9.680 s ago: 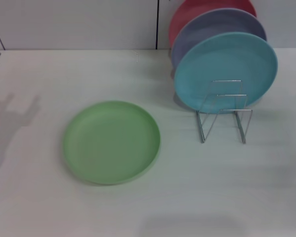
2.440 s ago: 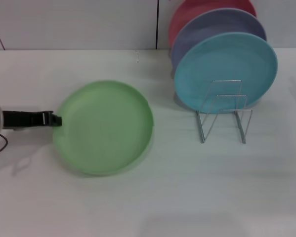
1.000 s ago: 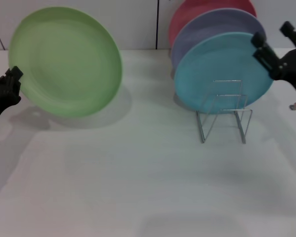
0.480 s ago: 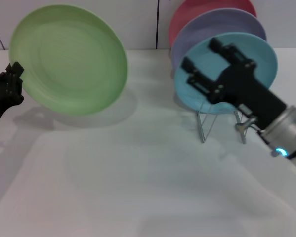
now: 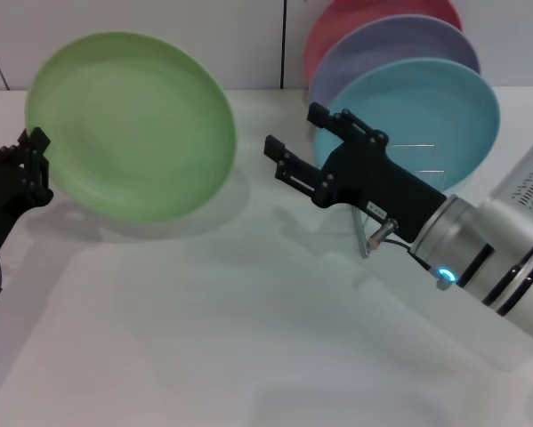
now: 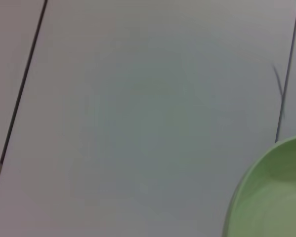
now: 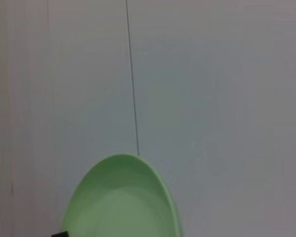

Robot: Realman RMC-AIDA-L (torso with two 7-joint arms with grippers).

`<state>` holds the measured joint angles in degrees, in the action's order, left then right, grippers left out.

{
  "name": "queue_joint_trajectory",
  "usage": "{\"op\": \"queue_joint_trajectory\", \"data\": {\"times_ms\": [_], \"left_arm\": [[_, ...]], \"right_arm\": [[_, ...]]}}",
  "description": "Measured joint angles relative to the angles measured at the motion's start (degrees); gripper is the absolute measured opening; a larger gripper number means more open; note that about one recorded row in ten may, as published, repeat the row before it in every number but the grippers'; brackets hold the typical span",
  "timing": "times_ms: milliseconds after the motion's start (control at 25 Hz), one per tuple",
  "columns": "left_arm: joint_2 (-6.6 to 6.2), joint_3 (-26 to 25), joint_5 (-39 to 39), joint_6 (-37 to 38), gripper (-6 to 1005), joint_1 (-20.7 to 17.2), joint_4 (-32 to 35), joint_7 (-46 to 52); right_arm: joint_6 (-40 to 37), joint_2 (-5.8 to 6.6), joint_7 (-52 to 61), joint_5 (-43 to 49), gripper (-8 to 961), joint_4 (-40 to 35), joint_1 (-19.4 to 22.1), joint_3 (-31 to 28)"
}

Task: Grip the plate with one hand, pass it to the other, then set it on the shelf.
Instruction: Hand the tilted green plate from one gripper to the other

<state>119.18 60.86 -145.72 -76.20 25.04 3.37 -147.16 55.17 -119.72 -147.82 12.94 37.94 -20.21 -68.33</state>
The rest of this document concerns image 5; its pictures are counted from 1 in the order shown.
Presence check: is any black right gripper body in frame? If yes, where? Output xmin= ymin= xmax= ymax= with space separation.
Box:
xmin=318 ymin=134 xmax=448 ymax=245

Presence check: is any red round plate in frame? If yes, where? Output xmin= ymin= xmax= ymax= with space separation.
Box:
xmin=303 ymin=0 xmax=464 ymax=90

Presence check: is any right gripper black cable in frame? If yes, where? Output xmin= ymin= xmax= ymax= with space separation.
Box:
xmin=367 ymin=218 xmax=432 ymax=270

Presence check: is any purple round plate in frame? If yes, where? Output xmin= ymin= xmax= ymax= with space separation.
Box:
xmin=307 ymin=13 xmax=481 ymax=108

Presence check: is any right wrist camera housing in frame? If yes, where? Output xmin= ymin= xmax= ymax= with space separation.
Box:
xmin=489 ymin=139 xmax=533 ymax=215

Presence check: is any metal wire plate rack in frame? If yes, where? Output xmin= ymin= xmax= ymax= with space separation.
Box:
xmin=350 ymin=141 xmax=448 ymax=260

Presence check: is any light blue round plate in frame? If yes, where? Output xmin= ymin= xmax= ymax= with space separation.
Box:
xmin=312 ymin=57 xmax=502 ymax=193

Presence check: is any green round plate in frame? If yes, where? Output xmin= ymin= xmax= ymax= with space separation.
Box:
xmin=24 ymin=29 xmax=239 ymax=224

